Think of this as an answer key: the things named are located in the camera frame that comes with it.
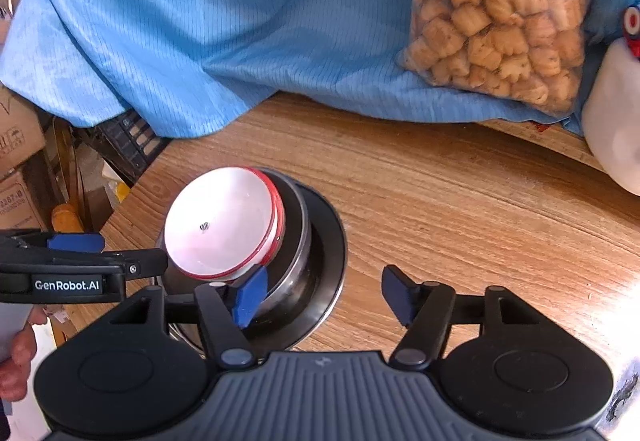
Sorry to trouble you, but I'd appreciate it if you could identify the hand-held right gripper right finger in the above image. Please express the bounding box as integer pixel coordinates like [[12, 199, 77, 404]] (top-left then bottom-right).
[[381, 265, 546, 370]]

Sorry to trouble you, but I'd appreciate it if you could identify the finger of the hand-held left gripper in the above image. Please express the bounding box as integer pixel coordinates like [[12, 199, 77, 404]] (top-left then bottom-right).
[[0, 231, 105, 253], [100, 248, 169, 280]]

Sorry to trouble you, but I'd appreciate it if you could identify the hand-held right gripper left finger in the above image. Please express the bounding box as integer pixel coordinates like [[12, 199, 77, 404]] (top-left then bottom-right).
[[106, 266, 270, 370]]

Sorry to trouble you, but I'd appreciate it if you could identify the stainless steel bowl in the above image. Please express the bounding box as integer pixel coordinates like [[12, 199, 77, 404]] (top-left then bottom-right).
[[152, 174, 347, 354]]

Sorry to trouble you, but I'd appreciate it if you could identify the white red-rimmed bowl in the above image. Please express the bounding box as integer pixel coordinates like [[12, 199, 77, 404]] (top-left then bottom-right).
[[247, 168, 287, 272], [164, 167, 281, 281]]

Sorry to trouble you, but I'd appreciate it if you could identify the person's left hand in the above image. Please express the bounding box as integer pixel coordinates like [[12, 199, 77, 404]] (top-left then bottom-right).
[[0, 308, 49, 403]]

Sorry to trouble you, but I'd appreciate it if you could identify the cardboard box black text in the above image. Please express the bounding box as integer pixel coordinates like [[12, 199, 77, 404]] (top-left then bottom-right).
[[0, 170, 51, 233]]

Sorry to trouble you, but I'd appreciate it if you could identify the black plastic crate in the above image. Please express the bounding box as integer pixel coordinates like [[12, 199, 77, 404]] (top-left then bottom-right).
[[74, 108, 170, 186]]

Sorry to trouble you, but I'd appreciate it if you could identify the cardboard box red print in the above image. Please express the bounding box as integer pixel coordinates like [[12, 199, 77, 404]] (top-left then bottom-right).
[[0, 85, 47, 178]]

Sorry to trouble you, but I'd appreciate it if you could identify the blue cloth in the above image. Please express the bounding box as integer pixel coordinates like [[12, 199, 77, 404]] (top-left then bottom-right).
[[0, 0, 640, 139]]

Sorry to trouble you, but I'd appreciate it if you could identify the white jug blue lid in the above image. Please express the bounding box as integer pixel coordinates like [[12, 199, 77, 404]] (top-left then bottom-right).
[[581, 4, 640, 197]]

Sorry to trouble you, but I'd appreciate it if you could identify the clear bag of biscuits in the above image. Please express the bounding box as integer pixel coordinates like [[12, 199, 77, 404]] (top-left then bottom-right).
[[397, 0, 595, 117]]

